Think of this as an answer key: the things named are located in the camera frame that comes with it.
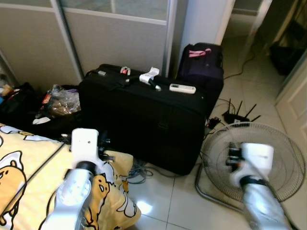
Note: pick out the clear plastic bag of goods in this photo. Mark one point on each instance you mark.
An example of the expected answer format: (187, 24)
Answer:
(62, 103)

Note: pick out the black router with antennas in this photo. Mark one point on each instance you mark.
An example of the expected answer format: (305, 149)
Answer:
(235, 116)

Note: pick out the dark purple suitcase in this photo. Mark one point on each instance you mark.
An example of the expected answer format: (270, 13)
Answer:
(204, 72)

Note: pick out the white panelled door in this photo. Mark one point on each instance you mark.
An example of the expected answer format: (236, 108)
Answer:
(295, 105)

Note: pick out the small grey item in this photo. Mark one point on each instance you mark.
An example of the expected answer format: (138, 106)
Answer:
(101, 73)

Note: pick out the white remote control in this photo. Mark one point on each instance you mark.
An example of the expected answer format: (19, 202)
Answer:
(182, 88)

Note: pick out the yellow cartoon egg quilt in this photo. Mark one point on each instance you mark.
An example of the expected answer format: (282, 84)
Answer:
(24, 163)

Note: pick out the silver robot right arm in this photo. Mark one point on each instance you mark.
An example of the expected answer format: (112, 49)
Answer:
(261, 206)

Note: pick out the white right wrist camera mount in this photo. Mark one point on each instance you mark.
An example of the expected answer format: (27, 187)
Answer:
(256, 158)

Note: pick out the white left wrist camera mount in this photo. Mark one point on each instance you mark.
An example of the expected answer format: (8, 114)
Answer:
(85, 143)

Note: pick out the pink luggage ribbon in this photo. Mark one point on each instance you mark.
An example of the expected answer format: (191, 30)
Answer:
(196, 52)

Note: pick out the white handheld device black nozzle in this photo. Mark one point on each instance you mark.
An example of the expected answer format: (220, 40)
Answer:
(148, 76)

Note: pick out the grey sliding wardrobe door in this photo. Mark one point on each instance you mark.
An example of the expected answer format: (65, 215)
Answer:
(115, 43)
(29, 48)

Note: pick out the small white flat item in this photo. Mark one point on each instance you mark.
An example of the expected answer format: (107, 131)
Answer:
(41, 120)

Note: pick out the small red white item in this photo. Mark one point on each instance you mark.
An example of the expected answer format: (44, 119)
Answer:
(125, 70)

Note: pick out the large black fabric suitcase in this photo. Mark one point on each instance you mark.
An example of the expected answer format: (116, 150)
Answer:
(144, 120)

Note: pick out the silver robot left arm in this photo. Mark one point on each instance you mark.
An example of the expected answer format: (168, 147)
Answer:
(72, 196)

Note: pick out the black hallway object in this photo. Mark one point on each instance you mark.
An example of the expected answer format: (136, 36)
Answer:
(288, 57)

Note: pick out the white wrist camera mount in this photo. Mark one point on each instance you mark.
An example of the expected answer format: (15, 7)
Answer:
(85, 143)
(256, 158)

